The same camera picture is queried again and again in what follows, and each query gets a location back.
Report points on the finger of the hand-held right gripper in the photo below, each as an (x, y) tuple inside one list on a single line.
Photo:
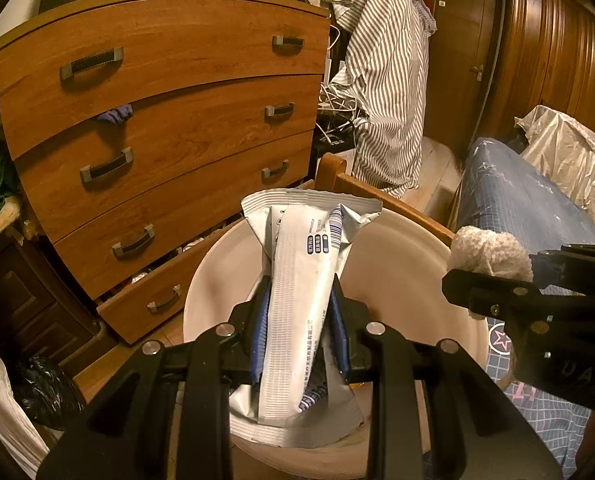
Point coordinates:
[(572, 265), (492, 297)]

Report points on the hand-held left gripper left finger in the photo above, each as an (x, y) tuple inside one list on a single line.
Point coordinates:
[(260, 330)]

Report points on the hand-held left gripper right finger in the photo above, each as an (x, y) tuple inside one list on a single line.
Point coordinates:
[(340, 330)]

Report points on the white foil packet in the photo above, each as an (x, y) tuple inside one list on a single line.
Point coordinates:
[(297, 285)]

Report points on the white plastic bucket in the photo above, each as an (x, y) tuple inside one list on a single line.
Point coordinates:
[(402, 260)]

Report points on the blue star-print bed sheet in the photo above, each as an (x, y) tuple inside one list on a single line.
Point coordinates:
[(507, 195)]

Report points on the white plastic dust sheet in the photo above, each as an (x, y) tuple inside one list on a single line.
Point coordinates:
[(572, 160)]

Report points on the light wooden chair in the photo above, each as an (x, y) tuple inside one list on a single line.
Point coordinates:
[(342, 180)]

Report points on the black power strip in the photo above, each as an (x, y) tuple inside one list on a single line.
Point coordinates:
[(335, 142)]

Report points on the black plastic bag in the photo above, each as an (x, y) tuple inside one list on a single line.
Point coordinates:
[(50, 392)]

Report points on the dark wooden wardrobe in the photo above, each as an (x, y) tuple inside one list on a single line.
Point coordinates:
[(552, 45)]

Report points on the dark wooden cabinet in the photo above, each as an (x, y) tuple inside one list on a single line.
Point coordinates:
[(32, 300)]

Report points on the wooden chest of drawers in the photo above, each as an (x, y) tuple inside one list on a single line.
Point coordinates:
[(177, 110)]

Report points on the grey striped cloth cover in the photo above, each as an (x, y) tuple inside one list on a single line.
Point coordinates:
[(387, 85)]

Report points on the brown wooden door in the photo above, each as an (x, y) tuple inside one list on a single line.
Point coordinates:
[(460, 35)]

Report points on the purple cloth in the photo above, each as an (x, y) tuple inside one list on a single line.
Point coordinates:
[(115, 115)]

